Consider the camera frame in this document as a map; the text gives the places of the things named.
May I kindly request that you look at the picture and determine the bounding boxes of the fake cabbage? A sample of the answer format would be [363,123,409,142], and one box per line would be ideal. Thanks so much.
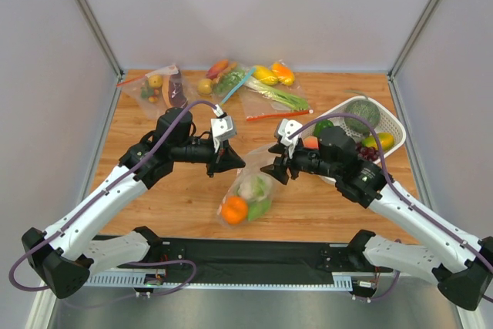
[237,173,273,203]

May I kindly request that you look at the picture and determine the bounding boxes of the clear white-zip bag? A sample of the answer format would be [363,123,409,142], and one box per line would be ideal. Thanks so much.
[216,143,280,227]

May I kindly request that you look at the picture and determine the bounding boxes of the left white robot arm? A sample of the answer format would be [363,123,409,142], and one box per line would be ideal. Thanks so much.
[22,106,245,299]

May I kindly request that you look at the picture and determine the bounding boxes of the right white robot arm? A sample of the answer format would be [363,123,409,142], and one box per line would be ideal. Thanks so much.
[262,119,492,311]

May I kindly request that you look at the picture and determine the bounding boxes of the fake peach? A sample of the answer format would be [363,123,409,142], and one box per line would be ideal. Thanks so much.
[303,136,319,149]

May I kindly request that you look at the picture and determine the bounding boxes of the green fake bell pepper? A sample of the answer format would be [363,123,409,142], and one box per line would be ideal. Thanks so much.
[314,119,334,138]

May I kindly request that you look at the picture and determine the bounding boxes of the green fake bitter gourd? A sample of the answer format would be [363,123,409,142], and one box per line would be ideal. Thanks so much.
[247,198,272,222]

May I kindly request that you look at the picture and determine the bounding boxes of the dark red fake grapes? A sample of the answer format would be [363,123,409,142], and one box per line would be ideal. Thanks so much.
[356,143,380,162]

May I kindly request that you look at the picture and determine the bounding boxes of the green fake melon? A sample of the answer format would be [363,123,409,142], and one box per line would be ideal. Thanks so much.
[344,99,381,134]

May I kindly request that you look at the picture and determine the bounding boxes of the clear blue-zip bag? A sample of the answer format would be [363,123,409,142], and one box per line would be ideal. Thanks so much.
[212,62,254,105]

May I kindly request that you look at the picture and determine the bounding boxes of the fake green leafy vegetable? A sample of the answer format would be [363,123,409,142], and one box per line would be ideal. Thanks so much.
[213,69,246,96]

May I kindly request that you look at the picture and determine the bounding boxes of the yellow green fake mango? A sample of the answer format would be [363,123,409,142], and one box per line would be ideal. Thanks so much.
[361,133,394,152]

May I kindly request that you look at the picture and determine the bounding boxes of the fake purple sweet potato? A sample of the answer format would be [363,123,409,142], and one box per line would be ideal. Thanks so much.
[162,70,188,108]

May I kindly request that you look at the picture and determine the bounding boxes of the fake green onion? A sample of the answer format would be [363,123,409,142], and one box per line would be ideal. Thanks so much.
[244,77,310,111]

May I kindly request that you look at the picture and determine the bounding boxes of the clear red-zip bag centre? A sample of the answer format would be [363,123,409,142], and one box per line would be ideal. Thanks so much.
[239,60,313,122]

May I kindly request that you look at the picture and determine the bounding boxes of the clear red-zip bag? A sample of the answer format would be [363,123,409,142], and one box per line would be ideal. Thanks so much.
[239,60,313,122]
[117,64,199,119]

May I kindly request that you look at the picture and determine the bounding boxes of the fake red mango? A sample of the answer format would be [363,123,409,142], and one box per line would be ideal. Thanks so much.
[206,59,230,79]

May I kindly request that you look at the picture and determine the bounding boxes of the fake orange bell pepper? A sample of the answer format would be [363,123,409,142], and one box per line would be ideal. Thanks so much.
[271,62,296,86]

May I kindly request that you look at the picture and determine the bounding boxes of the fake yellow bell pepper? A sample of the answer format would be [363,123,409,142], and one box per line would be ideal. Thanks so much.
[252,65,279,86]

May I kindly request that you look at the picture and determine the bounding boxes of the clear red-zip bag left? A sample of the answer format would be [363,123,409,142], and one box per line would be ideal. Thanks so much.
[117,64,199,119]

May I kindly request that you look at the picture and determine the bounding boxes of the fake yellow apple in bag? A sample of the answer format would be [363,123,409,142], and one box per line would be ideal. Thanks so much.
[148,75,163,89]

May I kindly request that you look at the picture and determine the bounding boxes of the white plastic basket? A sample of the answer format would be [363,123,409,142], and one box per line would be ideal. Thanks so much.
[300,96,407,185]

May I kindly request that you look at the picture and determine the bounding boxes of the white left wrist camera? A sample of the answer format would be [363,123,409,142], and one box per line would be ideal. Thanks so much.
[211,105,237,153]

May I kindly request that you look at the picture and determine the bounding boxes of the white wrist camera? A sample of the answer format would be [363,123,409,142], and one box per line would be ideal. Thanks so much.
[211,105,237,153]
[274,118,303,148]

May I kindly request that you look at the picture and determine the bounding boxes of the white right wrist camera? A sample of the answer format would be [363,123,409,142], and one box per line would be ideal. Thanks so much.
[274,118,303,148]

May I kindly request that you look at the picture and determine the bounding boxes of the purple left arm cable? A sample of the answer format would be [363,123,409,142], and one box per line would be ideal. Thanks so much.
[8,99,224,292]

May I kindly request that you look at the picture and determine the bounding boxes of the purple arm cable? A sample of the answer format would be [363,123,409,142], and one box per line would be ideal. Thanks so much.
[287,112,493,271]
[8,99,224,292]

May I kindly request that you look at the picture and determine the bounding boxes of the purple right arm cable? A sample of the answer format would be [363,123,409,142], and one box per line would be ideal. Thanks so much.
[287,112,493,271]

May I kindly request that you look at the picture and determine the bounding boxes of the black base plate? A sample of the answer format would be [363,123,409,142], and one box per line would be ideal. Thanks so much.
[115,237,371,279]

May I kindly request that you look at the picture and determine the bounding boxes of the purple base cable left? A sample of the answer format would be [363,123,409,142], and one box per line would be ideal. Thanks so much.
[61,259,198,310]

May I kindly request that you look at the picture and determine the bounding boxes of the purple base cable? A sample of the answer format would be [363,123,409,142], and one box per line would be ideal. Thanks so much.
[350,269,401,304]
[61,259,198,310]

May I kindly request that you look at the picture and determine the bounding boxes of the grey slotted cable duct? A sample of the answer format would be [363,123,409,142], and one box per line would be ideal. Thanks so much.
[85,270,354,292]

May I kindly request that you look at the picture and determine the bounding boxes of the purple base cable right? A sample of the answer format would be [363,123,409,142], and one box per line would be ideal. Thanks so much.
[350,269,401,304]

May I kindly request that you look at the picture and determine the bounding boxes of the left aluminium frame post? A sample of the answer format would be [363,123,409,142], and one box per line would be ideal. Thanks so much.
[53,0,126,78]

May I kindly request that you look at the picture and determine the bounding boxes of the aluminium frame post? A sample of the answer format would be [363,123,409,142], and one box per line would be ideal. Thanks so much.
[53,0,126,78]
[387,0,442,81]

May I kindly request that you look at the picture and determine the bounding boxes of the right aluminium frame post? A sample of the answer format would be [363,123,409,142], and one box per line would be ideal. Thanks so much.
[387,0,442,81]

